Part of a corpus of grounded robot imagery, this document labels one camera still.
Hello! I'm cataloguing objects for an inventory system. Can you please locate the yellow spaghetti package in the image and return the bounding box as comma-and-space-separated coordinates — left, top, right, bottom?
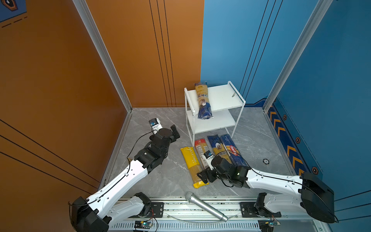
180, 147, 208, 189

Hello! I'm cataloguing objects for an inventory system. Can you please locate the dark blue Barilla spaghetti box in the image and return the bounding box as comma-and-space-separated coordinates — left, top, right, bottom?
219, 134, 248, 167

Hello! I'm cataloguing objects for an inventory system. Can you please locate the yellow blue-top spaghetti bag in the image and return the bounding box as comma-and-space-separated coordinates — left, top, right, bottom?
195, 82, 213, 120

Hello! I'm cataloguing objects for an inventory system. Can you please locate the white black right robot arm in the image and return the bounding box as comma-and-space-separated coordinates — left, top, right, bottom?
197, 156, 338, 223

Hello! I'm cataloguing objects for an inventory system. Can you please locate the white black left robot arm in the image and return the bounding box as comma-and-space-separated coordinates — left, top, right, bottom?
69, 125, 180, 232

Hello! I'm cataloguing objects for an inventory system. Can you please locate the red spaghetti package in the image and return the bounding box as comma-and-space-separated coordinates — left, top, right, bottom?
195, 139, 209, 169

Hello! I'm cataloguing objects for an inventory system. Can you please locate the blue yellow spaghetti bag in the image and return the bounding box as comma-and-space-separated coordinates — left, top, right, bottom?
207, 135, 232, 164

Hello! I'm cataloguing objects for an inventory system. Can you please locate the silver microphone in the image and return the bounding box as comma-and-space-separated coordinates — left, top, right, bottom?
185, 192, 228, 222

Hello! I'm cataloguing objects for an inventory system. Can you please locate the white two-tier metal shelf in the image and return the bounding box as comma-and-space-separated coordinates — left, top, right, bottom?
184, 81, 245, 145

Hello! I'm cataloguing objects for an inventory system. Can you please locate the circuit board right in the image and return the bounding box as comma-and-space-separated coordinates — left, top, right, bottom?
258, 220, 281, 232

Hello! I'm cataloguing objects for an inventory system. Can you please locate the green circuit board left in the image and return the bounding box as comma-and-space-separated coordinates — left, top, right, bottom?
134, 221, 154, 232

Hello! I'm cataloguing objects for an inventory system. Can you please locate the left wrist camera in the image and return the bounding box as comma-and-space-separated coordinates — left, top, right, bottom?
149, 118, 162, 134

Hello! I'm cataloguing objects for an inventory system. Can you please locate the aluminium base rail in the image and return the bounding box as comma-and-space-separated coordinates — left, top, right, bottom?
107, 197, 329, 232

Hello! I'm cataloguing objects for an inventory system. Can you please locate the aluminium corner post left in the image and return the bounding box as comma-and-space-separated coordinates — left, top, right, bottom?
72, 0, 132, 113

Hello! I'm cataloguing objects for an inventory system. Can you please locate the aluminium corner post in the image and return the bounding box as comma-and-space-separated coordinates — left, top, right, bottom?
72, 0, 132, 113
263, 0, 333, 113

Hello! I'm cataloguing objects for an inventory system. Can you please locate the aluminium corner post right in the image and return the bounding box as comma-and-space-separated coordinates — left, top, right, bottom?
263, 0, 333, 113

